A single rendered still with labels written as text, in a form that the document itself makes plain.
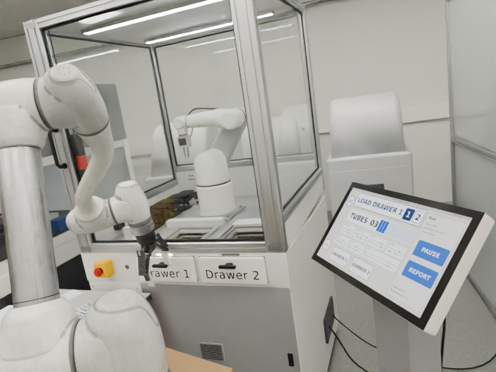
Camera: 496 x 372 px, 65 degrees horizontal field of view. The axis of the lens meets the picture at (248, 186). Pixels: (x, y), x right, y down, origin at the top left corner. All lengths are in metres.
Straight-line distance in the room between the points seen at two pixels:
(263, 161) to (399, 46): 3.43
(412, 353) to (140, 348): 0.78
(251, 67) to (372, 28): 3.35
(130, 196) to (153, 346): 0.65
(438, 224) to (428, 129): 3.69
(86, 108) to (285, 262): 0.91
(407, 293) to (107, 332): 0.72
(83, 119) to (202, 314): 1.05
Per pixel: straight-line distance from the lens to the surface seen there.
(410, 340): 1.31
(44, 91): 1.07
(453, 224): 1.09
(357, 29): 4.68
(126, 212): 1.50
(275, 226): 1.50
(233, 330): 1.79
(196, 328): 1.87
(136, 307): 0.97
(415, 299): 1.07
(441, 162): 4.85
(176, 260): 1.72
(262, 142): 1.43
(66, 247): 2.45
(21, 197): 1.06
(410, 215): 1.18
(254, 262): 1.56
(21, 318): 1.04
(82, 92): 1.05
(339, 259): 1.30
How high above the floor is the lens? 1.53
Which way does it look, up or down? 12 degrees down
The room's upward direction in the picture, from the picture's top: 9 degrees counter-clockwise
